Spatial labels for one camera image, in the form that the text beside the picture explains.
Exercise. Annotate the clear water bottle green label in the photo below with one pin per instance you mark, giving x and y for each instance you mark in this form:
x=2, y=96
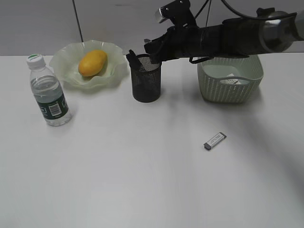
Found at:
x=48, y=92

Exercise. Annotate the grey white eraser upper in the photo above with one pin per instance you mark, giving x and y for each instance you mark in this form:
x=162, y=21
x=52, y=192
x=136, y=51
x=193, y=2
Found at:
x=215, y=140

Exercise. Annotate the white waste paper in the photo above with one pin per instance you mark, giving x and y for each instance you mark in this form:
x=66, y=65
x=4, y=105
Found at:
x=231, y=80

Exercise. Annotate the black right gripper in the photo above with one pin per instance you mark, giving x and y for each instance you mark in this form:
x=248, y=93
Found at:
x=183, y=42

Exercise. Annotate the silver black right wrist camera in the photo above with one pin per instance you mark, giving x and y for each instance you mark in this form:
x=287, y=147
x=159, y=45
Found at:
x=178, y=12

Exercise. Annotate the black mesh pen holder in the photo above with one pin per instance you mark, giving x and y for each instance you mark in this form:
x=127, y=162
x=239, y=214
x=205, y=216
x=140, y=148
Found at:
x=146, y=82

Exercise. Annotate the pale green plastic basket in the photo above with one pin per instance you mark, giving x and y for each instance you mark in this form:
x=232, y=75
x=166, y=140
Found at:
x=248, y=71

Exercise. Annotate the black marker pen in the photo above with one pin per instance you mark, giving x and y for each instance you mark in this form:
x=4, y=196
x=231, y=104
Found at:
x=138, y=68
x=133, y=54

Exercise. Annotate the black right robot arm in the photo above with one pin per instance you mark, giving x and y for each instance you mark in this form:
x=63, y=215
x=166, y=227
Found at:
x=272, y=32

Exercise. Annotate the yellow mango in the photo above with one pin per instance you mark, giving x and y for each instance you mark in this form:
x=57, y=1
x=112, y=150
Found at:
x=92, y=63

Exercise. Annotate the pale green wavy glass plate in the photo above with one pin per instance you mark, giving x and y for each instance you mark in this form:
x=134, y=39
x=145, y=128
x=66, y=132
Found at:
x=65, y=64

